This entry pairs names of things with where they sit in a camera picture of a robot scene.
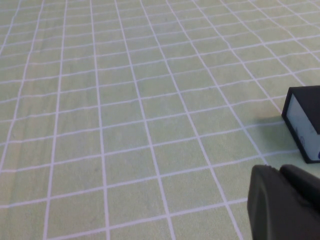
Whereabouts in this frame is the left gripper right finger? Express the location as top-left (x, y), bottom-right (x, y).
top-left (279, 163), bottom-right (320, 213)

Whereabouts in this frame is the black printed glasses case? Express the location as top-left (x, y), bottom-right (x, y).
top-left (281, 85), bottom-right (320, 165)

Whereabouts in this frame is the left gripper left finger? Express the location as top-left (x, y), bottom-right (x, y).
top-left (246, 164), bottom-right (320, 240)

